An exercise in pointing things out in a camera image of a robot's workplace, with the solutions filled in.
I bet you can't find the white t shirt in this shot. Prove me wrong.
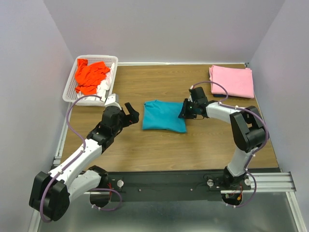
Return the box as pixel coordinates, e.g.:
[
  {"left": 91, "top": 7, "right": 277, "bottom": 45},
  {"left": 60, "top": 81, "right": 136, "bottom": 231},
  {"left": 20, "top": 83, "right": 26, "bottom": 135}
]
[{"left": 77, "top": 63, "right": 114, "bottom": 98}]

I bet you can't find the folded dark navy shirt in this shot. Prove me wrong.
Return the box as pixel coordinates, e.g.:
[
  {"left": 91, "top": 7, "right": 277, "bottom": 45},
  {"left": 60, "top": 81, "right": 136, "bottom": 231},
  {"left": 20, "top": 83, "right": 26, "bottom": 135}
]
[{"left": 213, "top": 94, "right": 226, "bottom": 98}]

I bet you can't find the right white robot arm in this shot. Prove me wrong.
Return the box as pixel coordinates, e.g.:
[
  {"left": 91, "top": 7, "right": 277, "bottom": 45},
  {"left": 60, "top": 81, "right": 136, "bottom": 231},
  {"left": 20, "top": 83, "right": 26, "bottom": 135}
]
[{"left": 179, "top": 87, "right": 269, "bottom": 189}]

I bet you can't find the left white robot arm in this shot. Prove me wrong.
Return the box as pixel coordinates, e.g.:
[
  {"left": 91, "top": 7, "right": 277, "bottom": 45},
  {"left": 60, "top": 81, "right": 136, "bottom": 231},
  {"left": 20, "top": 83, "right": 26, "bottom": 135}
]
[{"left": 29, "top": 102, "right": 140, "bottom": 223}]

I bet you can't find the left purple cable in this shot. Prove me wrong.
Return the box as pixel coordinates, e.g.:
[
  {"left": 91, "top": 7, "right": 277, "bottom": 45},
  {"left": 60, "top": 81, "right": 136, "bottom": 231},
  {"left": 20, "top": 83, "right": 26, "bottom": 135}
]
[{"left": 40, "top": 94, "right": 123, "bottom": 223}]

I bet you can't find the white plastic laundry basket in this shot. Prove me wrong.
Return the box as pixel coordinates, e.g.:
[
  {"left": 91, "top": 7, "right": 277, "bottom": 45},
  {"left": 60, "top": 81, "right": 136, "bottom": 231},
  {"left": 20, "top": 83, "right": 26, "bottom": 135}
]
[{"left": 63, "top": 55, "right": 118, "bottom": 106}]

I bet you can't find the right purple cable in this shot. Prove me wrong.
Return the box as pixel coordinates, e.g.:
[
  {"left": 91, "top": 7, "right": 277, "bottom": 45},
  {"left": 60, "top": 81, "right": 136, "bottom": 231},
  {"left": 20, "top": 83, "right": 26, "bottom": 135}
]
[{"left": 190, "top": 81, "right": 270, "bottom": 208}]

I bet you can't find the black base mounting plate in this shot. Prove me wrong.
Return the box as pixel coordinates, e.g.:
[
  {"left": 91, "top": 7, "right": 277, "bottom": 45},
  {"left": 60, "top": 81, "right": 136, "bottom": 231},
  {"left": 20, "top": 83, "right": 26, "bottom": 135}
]
[{"left": 90, "top": 170, "right": 251, "bottom": 206}]

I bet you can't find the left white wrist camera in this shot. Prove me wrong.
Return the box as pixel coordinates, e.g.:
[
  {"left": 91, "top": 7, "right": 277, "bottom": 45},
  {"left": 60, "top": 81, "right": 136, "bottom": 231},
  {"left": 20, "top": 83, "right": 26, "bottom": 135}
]
[{"left": 100, "top": 93, "right": 121, "bottom": 108}]

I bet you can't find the purple cable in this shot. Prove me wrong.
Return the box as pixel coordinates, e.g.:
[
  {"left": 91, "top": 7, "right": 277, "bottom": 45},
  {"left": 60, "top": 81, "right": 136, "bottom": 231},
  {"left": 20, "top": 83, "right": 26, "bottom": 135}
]
[
  {"left": 190, "top": 81, "right": 270, "bottom": 208},
  {"left": 40, "top": 94, "right": 123, "bottom": 223}
]

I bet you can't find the folded pink t shirt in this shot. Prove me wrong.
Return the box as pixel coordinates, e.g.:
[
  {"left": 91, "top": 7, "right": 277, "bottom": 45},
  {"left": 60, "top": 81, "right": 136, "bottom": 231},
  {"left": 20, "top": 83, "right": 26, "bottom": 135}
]
[{"left": 209, "top": 65, "right": 254, "bottom": 99}]

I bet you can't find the orange t shirt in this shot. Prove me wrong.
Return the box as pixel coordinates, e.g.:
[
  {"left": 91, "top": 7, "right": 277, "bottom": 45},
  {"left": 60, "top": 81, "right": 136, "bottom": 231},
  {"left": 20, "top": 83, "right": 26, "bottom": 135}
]
[{"left": 75, "top": 58, "right": 111, "bottom": 95}]

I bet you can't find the aluminium frame rail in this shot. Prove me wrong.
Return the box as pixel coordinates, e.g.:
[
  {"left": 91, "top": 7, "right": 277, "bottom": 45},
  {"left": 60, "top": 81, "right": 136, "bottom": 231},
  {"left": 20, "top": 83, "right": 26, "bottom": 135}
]
[{"left": 26, "top": 103, "right": 309, "bottom": 232}]

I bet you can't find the teal polo shirt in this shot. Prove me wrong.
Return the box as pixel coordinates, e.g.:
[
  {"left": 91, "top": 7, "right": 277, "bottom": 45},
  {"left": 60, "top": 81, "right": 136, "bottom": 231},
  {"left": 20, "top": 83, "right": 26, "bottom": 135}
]
[{"left": 142, "top": 100, "right": 187, "bottom": 133}]

